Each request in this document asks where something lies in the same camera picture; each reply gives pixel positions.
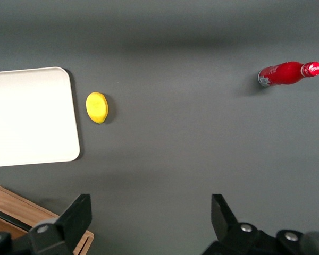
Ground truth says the wooden drawer cabinet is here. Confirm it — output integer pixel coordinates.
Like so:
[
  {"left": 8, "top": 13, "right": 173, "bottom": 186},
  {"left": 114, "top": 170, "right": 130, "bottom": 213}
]
[{"left": 0, "top": 184, "right": 95, "bottom": 255}]

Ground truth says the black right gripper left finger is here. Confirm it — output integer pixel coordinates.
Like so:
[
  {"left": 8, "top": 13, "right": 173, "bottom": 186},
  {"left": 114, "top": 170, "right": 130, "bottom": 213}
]
[{"left": 28, "top": 193, "right": 93, "bottom": 255}]

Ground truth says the red soda bottle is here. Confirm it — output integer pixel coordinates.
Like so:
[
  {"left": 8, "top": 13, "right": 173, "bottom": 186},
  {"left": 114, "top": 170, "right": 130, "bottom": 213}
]
[{"left": 257, "top": 61, "right": 319, "bottom": 88}]

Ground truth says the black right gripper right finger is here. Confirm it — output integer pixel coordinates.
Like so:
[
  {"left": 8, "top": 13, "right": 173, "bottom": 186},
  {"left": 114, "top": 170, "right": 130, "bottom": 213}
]
[{"left": 202, "top": 193, "right": 264, "bottom": 255}]

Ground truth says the beige rectangular tray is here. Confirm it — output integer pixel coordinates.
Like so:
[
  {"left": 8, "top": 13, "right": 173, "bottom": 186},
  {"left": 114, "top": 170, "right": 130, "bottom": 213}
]
[{"left": 0, "top": 66, "right": 81, "bottom": 168}]

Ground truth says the wooden drawer with black handle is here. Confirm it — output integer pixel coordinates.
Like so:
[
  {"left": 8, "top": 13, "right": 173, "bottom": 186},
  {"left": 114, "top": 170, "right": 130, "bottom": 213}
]
[{"left": 0, "top": 185, "right": 93, "bottom": 255}]

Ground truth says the yellow lemon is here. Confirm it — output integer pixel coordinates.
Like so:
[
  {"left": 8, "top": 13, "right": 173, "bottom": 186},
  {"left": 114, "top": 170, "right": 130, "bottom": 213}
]
[{"left": 85, "top": 91, "right": 110, "bottom": 125}]

